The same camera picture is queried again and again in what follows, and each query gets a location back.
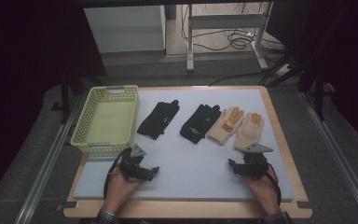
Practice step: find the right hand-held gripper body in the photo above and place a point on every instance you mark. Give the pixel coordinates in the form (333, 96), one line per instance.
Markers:
(254, 161)

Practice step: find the black stand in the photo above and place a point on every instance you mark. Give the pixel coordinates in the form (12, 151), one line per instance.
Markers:
(65, 96)
(318, 93)

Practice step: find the pale green plastic basket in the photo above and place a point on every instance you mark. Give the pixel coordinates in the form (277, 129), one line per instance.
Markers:
(112, 121)

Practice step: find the person's left hand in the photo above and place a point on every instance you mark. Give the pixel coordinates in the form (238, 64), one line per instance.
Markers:
(118, 189)

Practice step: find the grey metal desk frame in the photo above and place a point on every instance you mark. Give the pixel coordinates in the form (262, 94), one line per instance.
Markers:
(223, 23)

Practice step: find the beige glove with orange fingers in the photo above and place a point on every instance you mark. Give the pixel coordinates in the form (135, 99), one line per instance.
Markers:
(248, 132)
(220, 129)

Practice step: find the aluminium floor rail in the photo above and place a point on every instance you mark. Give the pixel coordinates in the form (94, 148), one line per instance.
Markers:
(338, 155)
(43, 174)

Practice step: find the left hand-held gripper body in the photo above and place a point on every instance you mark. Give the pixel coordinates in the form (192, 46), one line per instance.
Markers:
(132, 161)

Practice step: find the black glove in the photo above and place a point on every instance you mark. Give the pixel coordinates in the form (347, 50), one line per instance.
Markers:
(158, 121)
(199, 124)

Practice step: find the person's right hand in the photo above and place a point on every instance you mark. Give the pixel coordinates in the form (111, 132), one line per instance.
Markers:
(262, 189)

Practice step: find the white cabinet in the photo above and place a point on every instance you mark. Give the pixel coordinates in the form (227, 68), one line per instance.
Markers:
(124, 28)

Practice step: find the white power strip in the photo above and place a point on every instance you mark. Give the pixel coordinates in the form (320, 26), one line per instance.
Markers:
(282, 70)

